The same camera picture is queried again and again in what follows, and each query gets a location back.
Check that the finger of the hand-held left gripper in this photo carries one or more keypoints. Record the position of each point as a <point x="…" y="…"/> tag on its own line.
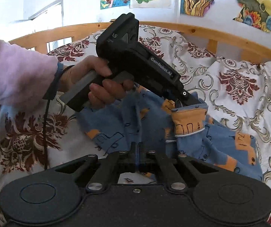
<point x="189" y="100"/>

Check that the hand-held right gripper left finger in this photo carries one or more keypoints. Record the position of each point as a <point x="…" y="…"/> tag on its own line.
<point x="133" y="156"/>

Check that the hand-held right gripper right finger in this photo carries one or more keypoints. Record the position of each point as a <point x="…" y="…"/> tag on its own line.
<point x="142" y="157"/>

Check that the blue pants with orange print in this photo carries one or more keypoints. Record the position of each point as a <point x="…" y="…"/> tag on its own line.
<point x="192" y="151"/>

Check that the person's left forearm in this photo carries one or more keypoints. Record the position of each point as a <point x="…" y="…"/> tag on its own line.
<point x="17" y="71"/>

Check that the person's left hand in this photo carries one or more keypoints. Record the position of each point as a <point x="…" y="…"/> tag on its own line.
<point x="97" y="75"/>

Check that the floral bed sheet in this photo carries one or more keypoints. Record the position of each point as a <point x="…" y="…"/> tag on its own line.
<point x="232" y="82"/>

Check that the landscape drawing poster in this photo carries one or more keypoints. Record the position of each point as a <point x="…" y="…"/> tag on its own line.
<point x="253" y="4"/>

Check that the wooden bed frame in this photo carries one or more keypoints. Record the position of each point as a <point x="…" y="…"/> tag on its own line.
<point x="196" y="30"/>

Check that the white wall pipe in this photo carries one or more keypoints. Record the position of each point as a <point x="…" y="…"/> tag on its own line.
<point x="179" y="2"/>

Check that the window frame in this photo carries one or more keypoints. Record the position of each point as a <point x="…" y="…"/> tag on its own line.
<point x="45" y="9"/>

